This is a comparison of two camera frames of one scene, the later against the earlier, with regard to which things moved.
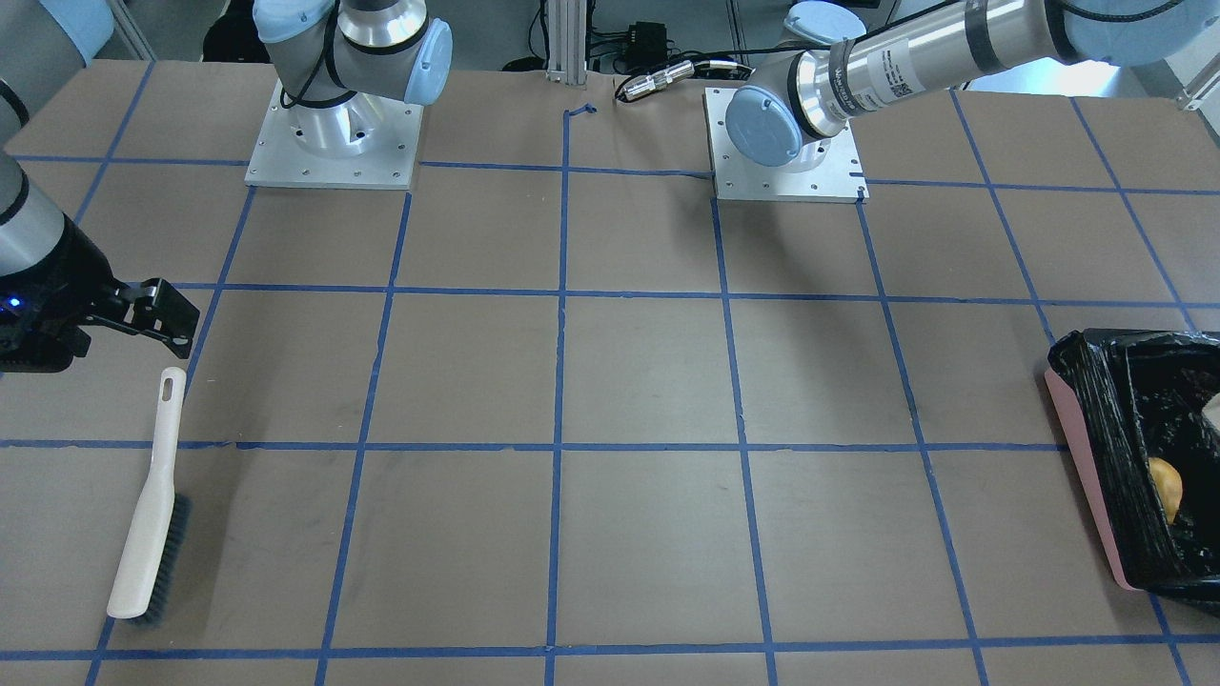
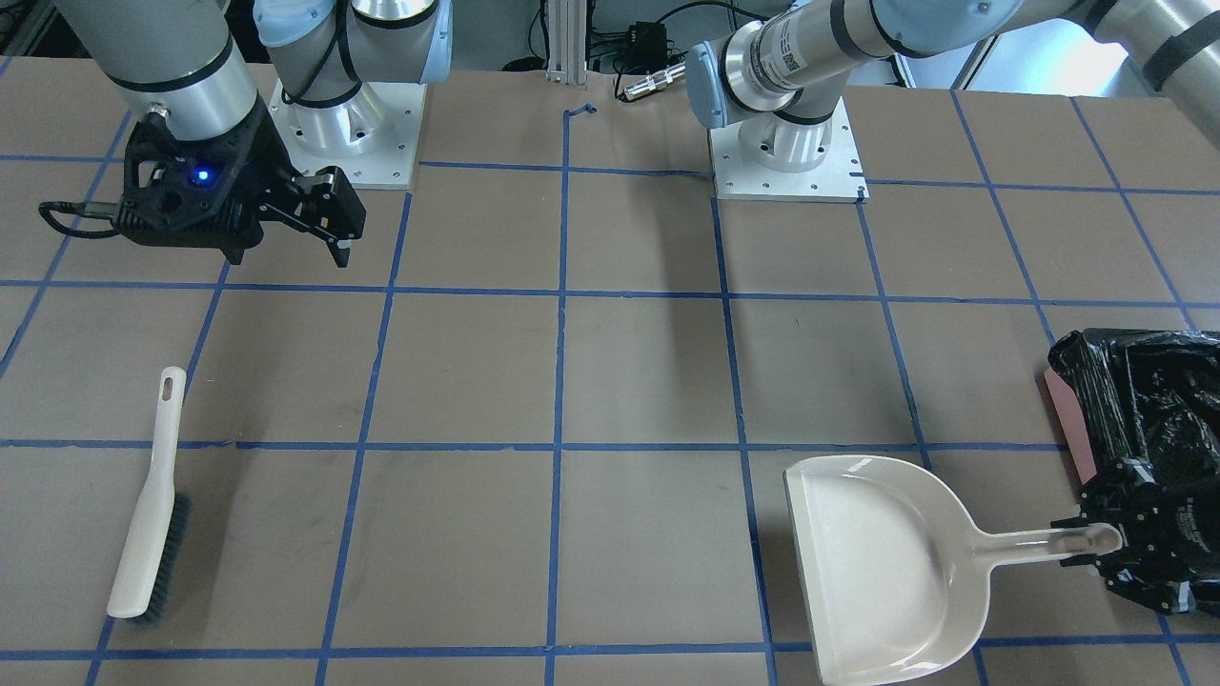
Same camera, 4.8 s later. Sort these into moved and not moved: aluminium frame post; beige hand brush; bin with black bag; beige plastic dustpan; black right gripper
Moved: beige plastic dustpan; black right gripper
Not moved: bin with black bag; aluminium frame post; beige hand brush
